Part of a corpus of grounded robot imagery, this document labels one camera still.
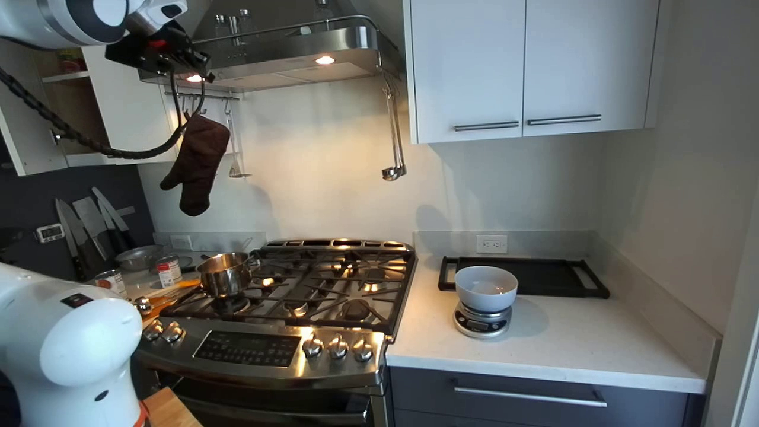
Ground stainless steel range hood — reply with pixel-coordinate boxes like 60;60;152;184
138;0;406;96

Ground black braided cable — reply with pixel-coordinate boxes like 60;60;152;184
0;67;208;162

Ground grey bowl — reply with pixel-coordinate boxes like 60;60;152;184
453;263;521;314

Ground small white jar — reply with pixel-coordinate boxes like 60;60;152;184
90;265;129;298

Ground stainless steel saucepan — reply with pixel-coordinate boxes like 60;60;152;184
193;250;255;302

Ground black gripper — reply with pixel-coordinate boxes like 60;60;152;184
104;31;218;85

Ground round kitchen scale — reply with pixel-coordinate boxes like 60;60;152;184
451;298;516;341

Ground steel cabinet door handle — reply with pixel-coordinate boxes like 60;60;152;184
451;117;521;136
524;111;605;130

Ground hanging steel utensil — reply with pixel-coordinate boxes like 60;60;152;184
224;98;253;182

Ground kitchen knife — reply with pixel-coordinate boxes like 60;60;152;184
70;194;113;263
88;184;134;250
51;194;90;279

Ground stainless gas stove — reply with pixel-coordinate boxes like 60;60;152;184
127;234;419;427

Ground black flat tray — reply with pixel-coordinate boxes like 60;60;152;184
433;252;611;302

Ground steel drawer handle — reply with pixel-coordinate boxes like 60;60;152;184
451;381;611;413

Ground dark brown oven mitt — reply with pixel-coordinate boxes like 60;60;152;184
157;111;234;218

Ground wooden block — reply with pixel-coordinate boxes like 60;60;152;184
140;384;204;427

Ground dark grey base cabinet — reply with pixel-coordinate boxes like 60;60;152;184
383;364;707;427

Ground white open shelf cabinet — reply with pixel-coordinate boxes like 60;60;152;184
0;41;191;177

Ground small jar red label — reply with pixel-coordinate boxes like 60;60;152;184
152;256;184;291

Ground white wall cabinet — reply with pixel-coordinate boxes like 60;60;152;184
401;0;664;147

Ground hanging kitchen utensils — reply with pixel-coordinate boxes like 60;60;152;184
378;75;409;184

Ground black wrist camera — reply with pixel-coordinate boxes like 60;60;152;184
154;18;196;52

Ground clear glass container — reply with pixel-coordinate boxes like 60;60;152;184
111;241;161;298

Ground white wall outlet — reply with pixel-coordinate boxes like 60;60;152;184
33;221;69;247

